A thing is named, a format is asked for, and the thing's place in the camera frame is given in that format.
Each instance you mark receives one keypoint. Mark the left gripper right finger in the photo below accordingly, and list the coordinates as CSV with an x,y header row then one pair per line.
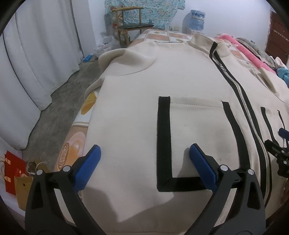
x,y
247,213

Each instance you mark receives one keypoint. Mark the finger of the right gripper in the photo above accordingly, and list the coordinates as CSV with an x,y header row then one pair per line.
x,y
281,156
284,134

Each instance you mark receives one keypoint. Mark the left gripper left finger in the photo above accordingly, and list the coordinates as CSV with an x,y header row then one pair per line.
x,y
43,214

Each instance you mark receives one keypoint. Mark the beige zip-up jacket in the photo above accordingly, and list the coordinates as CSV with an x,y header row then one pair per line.
x,y
154,100

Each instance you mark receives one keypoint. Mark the brown paper bag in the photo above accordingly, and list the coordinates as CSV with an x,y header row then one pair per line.
x,y
24,181

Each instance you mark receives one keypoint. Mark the red paper gift bag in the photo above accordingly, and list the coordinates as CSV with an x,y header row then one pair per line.
x,y
13,167

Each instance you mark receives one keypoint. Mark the blue patterned cloth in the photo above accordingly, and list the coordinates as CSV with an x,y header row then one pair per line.
x,y
283,73

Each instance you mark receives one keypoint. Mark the patterned tile bed sheet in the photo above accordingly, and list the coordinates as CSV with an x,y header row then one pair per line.
x,y
73,145

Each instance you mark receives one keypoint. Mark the grey lace pillow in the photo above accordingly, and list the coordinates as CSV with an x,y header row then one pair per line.
x,y
259,53

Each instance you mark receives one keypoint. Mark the dark red wooden door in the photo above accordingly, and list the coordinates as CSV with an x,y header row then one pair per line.
x,y
277,44

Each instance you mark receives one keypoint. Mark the pink floral blanket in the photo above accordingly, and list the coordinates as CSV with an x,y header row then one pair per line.
x,y
247,53

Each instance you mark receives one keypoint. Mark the blue water dispenser bottle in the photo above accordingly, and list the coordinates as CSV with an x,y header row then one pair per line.
x,y
196,21

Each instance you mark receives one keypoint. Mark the small blue floor object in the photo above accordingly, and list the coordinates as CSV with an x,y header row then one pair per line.
x,y
87,58

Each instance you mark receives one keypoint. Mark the white curtain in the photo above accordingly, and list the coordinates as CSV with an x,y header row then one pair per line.
x,y
40,50

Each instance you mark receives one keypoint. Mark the white plastic bag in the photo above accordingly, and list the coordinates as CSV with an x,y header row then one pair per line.
x,y
106,44

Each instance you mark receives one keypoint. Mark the teal patterned hanging cloth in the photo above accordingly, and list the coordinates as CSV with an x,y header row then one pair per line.
x,y
160,13

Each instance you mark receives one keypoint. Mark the wooden chair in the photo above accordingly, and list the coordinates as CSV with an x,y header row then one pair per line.
x,y
124,28

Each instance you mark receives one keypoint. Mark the wall power socket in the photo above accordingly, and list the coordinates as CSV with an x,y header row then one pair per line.
x,y
174,28

